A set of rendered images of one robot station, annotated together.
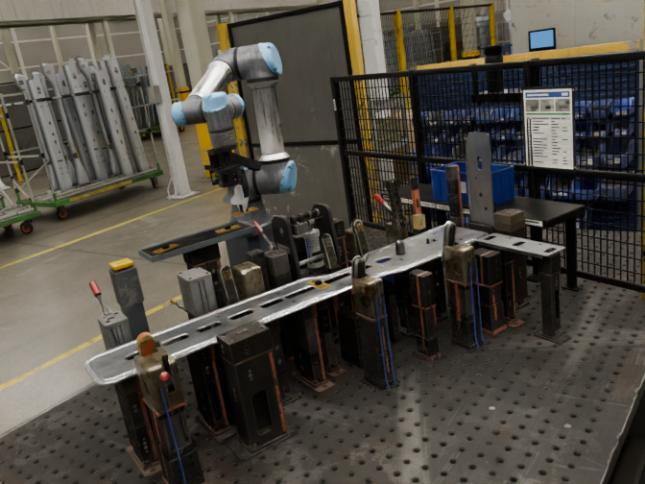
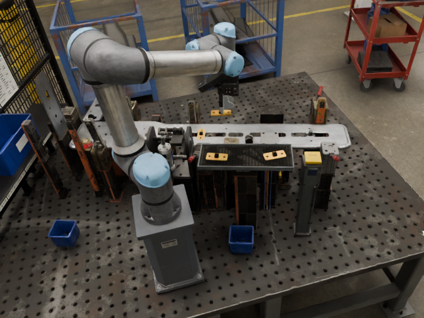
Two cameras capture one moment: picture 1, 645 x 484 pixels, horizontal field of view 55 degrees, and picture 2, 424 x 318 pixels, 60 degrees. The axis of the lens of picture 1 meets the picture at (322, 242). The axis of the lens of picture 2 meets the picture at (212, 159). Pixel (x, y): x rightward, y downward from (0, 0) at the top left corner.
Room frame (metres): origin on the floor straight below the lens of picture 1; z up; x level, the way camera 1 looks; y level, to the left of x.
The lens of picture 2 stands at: (2.87, 1.01, 2.14)
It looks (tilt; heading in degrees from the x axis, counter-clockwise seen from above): 42 degrees down; 221
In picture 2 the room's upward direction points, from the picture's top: 6 degrees counter-clockwise
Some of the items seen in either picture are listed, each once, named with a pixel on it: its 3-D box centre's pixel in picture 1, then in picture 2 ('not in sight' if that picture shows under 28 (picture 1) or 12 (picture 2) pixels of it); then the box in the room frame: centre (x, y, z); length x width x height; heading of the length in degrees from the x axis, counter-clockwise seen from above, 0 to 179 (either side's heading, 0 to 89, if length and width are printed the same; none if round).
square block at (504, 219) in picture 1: (512, 259); (77, 136); (2.08, -0.67, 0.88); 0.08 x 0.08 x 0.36; 32
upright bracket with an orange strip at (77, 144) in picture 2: (419, 241); (85, 161); (2.24, -0.37, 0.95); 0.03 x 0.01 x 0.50; 122
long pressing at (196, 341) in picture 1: (315, 288); (205, 134); (1.79, 0.04, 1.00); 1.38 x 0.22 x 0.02; 122
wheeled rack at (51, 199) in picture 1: (82, 144); not in sight; (9.27, 3.29, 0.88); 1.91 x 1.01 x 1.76; 143
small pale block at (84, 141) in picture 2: (422, 260); (95, 167); (2.20, -0.37, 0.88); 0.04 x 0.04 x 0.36; 32
